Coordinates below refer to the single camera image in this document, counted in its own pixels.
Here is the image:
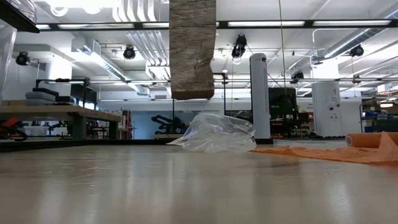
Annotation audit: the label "clear plastic zip bag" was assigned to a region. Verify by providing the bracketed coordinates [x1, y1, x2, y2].
[166, 112, 258, 154]

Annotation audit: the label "brown elastic bandage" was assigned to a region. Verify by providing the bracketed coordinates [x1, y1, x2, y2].
[169, 0, 218, 101]

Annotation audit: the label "orange elastic bandage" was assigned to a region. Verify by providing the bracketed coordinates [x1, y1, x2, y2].
[250, 131, 398, 166]

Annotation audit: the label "white cylindrical tower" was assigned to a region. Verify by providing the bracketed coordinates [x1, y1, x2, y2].
[249, 52, 272, 140]

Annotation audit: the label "black equipment cabinet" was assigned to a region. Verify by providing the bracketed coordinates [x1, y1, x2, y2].
[268, 86, 299, 138]

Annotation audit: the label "wooden workbench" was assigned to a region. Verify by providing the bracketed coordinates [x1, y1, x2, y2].
[0, 104, 123, 140]

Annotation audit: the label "stacked grey foam pads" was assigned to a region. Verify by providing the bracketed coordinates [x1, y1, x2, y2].
[24, 87, 76, 106]

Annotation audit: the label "blue storage bins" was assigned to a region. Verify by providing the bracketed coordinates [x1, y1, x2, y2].
[360, 107, 398, 134]

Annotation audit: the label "red and black tool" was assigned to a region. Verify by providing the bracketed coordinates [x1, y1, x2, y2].
[0, 116, 28, 141]

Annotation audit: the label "yellow hanging cord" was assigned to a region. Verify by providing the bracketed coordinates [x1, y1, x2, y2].
[277, 0, 289, 96]

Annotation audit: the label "black aluminium rig frame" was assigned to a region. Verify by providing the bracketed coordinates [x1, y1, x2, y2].
[0, 19, 398, 153]

